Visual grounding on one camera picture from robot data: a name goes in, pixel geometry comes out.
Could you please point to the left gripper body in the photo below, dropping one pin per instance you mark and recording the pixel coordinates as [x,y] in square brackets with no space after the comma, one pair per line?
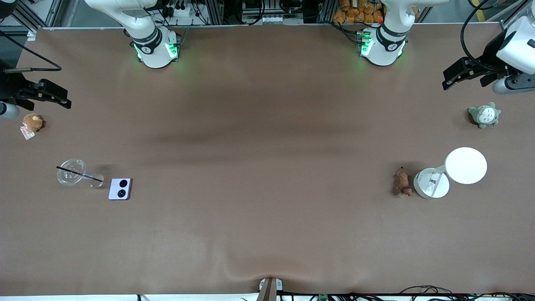
[490,55]

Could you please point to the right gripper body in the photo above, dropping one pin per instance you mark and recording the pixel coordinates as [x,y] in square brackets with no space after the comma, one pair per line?
[9,86]

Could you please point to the lilac flip phone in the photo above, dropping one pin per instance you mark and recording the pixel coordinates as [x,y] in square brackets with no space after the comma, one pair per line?
[120,189]

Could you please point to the brown lion statue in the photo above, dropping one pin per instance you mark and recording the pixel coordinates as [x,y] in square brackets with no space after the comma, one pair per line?
[403,182]

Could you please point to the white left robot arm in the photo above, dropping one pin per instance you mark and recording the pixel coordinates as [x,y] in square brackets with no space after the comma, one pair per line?
[382,52]

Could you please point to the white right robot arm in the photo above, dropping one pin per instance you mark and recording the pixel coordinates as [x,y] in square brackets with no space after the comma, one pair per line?
[152,52]

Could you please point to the brown plush toy with tag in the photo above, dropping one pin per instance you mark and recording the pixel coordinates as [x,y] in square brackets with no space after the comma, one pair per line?
[32,122]

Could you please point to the grey totoro plush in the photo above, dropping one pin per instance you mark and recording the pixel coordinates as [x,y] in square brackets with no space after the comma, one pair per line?
[485,115]

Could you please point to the clear plastic cup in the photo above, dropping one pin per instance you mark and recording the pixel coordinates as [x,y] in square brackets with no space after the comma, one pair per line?
[71,172]

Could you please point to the black straw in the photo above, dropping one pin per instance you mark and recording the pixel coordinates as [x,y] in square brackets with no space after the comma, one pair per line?
[79,174]

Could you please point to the white desk lamp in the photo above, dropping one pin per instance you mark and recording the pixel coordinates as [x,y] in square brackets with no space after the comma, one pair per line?
[466,165]

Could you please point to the orange plush toy pile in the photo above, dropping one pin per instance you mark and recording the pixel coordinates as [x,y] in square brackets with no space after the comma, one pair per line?
[355,12]

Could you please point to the white power strip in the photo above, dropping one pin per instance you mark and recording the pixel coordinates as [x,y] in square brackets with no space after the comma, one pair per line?
[179,10]

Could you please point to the grey metal rack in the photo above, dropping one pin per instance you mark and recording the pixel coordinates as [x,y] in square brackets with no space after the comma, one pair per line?
[271,16]

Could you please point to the aluminium frame rail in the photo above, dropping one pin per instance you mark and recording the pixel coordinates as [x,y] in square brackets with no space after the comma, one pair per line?
[33,12]
[512,16]

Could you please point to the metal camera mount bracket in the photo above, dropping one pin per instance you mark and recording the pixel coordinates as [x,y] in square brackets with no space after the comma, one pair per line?
[269,288]

